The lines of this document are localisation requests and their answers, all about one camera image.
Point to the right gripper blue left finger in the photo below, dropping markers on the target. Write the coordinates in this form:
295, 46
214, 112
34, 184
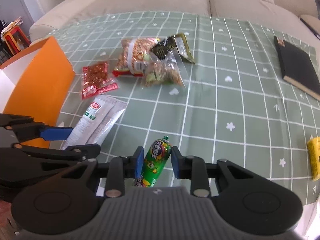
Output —
121, 168

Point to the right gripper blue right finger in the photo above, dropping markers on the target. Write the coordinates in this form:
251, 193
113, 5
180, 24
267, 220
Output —
192, 168

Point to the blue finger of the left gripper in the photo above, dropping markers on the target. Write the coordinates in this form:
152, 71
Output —
17, 153
21, 128

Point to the green sausage stick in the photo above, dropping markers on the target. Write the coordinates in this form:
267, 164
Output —
154, 162

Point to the red dried meat packet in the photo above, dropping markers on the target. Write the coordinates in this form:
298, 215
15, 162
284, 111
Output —
96, 80

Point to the peanut snack bag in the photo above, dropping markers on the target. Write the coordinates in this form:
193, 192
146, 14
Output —
135, 54

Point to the white long sachet pack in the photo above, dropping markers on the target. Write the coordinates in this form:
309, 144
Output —
96, 122

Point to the orange cardboard box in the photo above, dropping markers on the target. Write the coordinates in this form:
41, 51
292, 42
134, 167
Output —
35, 82

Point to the green checkered tablecloth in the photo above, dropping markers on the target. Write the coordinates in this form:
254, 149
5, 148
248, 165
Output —
234, 104

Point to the red stool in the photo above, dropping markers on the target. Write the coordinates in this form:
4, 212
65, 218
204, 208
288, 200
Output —
16, 40

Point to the clear mixed nuts bag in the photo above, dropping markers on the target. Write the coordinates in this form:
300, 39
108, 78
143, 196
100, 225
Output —
165, 64

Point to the yellow small carton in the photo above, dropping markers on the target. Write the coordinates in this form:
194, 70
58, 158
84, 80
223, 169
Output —
313, 146

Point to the black notebook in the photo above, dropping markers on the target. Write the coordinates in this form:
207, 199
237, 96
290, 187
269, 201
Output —
296, 67

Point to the beige sofa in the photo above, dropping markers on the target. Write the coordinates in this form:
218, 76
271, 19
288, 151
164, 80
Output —
295, 17

